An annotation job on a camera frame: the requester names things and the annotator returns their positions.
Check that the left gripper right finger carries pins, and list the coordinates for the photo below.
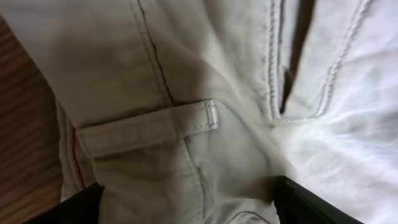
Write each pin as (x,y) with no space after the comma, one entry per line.
(297,205)

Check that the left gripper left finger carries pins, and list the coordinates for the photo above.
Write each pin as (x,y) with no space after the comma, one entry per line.
(82,208)

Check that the beige khaki shorts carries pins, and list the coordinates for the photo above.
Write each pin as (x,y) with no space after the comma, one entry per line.
(187,111)

